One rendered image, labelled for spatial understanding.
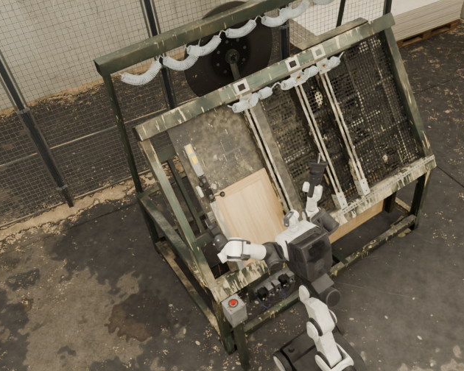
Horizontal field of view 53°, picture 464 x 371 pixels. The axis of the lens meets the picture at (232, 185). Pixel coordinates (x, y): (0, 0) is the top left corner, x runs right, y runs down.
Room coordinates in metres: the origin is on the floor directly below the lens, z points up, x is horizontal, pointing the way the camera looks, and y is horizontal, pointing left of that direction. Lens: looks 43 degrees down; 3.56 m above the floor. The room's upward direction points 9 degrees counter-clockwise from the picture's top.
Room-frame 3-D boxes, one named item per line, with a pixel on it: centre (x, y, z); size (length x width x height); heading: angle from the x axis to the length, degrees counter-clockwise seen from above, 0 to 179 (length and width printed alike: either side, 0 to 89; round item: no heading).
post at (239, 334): (1.67, 0.11, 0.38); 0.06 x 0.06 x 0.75; 27
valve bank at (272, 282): (1.94, -0.25, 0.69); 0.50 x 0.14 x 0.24; 117
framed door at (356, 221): (2.65, -0.95, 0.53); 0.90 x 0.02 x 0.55; 117
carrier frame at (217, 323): (2.90, -0.43, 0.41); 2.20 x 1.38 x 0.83; 117
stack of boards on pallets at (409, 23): (6.61, -2.52, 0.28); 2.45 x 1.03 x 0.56; 109
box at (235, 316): (1.67, 0.11, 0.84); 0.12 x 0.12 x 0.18; 27
